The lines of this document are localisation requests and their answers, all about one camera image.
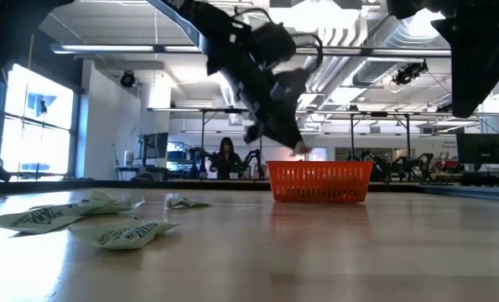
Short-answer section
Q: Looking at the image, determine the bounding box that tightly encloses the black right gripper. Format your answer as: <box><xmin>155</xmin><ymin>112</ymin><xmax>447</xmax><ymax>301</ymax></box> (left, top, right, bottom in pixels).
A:
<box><xmin>432</xmin><ymin>0</ymin><xmax>499</xmax><ymax>118</ymax></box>

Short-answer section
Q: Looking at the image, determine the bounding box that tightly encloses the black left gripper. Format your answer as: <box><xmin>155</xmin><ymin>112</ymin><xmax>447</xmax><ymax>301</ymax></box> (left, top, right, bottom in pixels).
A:
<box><xmin>209</xmin><ymin>54</ymin><xmax>310</xmax><ymax>149</ymax></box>

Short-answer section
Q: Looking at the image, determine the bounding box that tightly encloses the orange slotted plastic basket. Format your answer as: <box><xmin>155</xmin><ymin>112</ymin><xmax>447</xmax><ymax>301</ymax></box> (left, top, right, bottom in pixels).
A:
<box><xmin>267</xmin><ymin>159</ymin><xmax>375</xmax><ymax>205</ymax></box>

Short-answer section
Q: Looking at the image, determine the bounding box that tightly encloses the person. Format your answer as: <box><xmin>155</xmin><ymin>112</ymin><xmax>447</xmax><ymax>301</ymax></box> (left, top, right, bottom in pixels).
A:
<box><xmin>209</xmin><ymin>136</ymin><xmax>244</xmax><ymax>181</ymax></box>

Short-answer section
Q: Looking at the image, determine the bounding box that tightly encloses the black computer monitor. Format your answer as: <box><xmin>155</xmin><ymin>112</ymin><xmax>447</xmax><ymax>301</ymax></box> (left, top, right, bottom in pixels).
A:
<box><xmin>455</xmin><ymin>133</ymin><xmax>499</xmax><ymax>166</ymax></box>
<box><xmin>142</xmin><ymin>132</ymin><xmax>170</xmax><ymax>161</ymax></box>

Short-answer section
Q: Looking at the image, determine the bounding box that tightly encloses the long fluorescent ceiling light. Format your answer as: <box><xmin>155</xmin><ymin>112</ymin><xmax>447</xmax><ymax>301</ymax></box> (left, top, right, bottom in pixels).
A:
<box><xmin>294</xmin><ymin>46</ymin><xmax>454</xmax><ymax>59</ymax></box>
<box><xmin>49</xmin><ymin>42</ymin><xmax>203</xmax><ymax>55</ymax></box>

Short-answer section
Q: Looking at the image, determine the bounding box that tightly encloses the large bright window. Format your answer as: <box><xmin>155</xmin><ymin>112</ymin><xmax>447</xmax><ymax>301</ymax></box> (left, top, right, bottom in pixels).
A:
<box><xmin>0</xmin><ymin>62</ymin><xmax>77</xmax><ymax>180</ymax></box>

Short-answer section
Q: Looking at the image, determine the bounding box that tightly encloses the black background rig frame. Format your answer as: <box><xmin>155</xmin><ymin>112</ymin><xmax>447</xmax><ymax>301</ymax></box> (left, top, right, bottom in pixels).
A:
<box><xmin>348</xmin><ymin>109</ymin><xmax>413</xmax><ymax>180</ymax></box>
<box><xmin>199</xmin><ymin>107</ymin><xmax>268</xmax><ymax>180</ymax></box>

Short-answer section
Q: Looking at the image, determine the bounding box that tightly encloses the black ceiling camera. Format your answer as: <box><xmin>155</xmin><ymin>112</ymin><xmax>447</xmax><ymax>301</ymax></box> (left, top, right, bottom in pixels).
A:
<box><xmin>119</xmin><ymin>70</ymin><xmax>138</xmax><ymax>89</ymax></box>
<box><xmin>392</xmin><ymin>60</ymin><xmax>429</xmax><ymax>86</ymax></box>

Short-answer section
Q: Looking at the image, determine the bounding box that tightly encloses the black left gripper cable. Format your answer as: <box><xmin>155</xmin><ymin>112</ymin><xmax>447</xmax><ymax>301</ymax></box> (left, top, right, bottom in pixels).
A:
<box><xmin>231</xmin><ymin>6</ymin><xmax>325</xmax><ymax>77</ymax></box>

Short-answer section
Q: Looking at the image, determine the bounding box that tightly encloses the silver ventilation duct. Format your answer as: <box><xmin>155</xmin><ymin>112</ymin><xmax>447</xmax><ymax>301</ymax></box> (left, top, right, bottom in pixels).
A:
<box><xmin>315</xmin><ymin>0</ymin><xmax>470</xmax><ymax>104</ymax></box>

